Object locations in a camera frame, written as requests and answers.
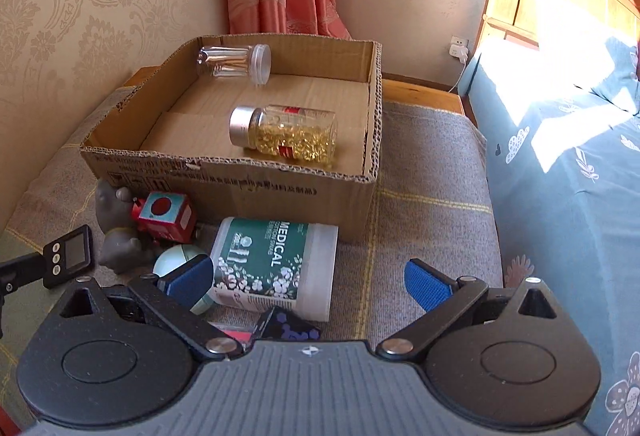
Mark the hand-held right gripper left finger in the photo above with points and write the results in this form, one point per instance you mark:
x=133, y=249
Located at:
x=190, y=278

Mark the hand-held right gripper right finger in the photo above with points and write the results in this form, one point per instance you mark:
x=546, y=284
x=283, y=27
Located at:
x=427, y=286

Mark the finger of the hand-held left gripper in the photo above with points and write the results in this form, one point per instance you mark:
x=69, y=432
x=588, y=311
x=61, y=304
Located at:
x=20, y=269

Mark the light blue earbuds case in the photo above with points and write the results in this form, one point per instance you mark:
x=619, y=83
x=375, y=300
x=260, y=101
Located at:
x=172, y=258

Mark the black digital timer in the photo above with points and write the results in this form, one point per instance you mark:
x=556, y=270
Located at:
x=70, y=251

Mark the red toy train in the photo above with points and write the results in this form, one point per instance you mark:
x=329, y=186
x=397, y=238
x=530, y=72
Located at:
x=172, y=221
x=290, y=326

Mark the pink small box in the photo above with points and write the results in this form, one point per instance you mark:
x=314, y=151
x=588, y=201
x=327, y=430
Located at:
x=235, y=335

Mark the grey cat toy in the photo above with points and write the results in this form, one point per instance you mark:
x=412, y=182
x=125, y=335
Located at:
x=117, y=246

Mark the white swab container green label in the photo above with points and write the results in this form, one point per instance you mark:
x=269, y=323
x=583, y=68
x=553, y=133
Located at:
x=270, y=261

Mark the cardboard box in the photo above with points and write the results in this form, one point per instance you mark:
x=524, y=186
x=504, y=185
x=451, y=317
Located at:
x=280, y=211

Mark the grey plaid blanket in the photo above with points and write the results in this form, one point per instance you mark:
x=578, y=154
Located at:
x=430, y=196

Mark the blue floral bed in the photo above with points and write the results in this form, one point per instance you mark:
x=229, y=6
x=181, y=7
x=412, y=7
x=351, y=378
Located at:
x=550, y=216

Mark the capsule bottle with silver cap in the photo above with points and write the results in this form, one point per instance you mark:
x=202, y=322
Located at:
x=295, y=133

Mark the clear plastic toothpick jar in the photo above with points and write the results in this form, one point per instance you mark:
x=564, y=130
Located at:
x=225, y=61

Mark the white charger plug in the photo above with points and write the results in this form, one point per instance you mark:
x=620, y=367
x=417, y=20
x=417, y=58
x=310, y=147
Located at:
x=461, y=53

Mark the white wall socket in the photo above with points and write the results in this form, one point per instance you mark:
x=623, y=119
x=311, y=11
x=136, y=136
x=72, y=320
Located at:
x=457, y=39

